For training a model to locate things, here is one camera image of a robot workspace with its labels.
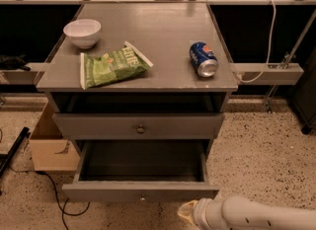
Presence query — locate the grey drawer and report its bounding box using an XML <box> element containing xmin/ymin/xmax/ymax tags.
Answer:
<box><xmin>53</xmin><ymin>114</ymin><xmax>223</xmax><ymax>140</ymax></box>
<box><xmin>62</xmin><ymin>140</ymin><xmax>219</xmax><ymax>202</ymax></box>

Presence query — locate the black floor cable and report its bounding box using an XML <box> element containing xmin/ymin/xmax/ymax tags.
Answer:
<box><xmin>8</xmin><ymin>164</ymin><xmax>91</xmax><ymax>230</ymax></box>

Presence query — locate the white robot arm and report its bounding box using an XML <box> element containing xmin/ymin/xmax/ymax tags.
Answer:
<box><xmin>178</xmin><ymin>196</ymin><xmax>316</xmax><ymax>230</ymax></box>

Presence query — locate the black bar on floor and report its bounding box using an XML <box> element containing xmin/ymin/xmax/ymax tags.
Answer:
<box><xmin>0</xmin><ymin>127</ymin><xmax>30</xmax><ymax>178</ymax></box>

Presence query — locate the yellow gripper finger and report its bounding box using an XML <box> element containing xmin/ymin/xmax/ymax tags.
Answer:
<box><xmin>177</xmin><ymin>200</ymin><xmax>198</xmax><ymax>225</ymax></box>

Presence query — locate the cardboard box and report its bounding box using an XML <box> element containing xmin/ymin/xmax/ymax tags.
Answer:
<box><xmin>29</xmin><ymin>104</ymin><xmax>79</xmax><ymax>172</ymax></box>

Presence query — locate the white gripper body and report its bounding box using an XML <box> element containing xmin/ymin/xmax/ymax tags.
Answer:
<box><xmin>193</xmin><ymin>198</ymin><xmax>224</xmax><ymax>230</ymax></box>

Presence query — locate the white cable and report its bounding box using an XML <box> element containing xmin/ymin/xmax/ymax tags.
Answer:
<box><xmin>235</xmin><ymin>0</ymin><xmax>277</xmax><ymax>84</ymax></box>

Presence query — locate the white ceramic bowl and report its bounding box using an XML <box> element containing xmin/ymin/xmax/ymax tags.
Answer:
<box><xmin>63</xmin><ymin>19</ymin><xmax>101</xmax><ymax>49</ymax></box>

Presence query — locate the grey top drawer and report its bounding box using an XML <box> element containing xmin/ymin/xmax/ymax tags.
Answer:
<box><xmin>53</xmin><ymin>114</ymin><xmax>223</xmax><ymax>140</ymax></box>

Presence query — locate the black object on rail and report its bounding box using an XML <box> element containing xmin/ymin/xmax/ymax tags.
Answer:
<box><xmin>0</xmin><ymin>55</ymin><xmax>31</xmax><ymax>71</ymax></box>

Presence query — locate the green chip bag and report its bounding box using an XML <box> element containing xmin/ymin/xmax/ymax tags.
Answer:
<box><xmin>80</xmin><ymin>41</ymin><xmax>153</xmax><ymax>90</ymax></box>

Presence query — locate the grey drawer cabinet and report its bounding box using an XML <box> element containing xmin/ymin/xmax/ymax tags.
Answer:
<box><xmin>35</xmin><ymin>2</ymin><xmax>239</xmax><ymax>149</ymax></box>

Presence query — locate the blue soda can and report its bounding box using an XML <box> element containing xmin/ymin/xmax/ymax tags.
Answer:
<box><xmin>190</xmin><ymin>41</ymin><xmax>218</xmax><ymax>78</ymax></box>

